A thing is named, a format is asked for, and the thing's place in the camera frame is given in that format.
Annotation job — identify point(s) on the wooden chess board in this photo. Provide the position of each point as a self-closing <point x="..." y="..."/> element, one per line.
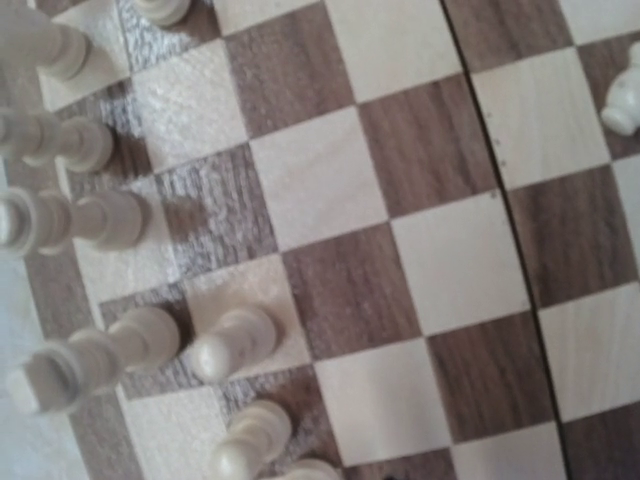
<point x="422" y="193"/>

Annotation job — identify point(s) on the white chess pawn row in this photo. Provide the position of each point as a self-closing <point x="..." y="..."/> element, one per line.
<point x="257" y="435"/>

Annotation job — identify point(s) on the white chess king piece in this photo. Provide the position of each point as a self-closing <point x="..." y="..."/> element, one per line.
<point x="46" y="222"/>

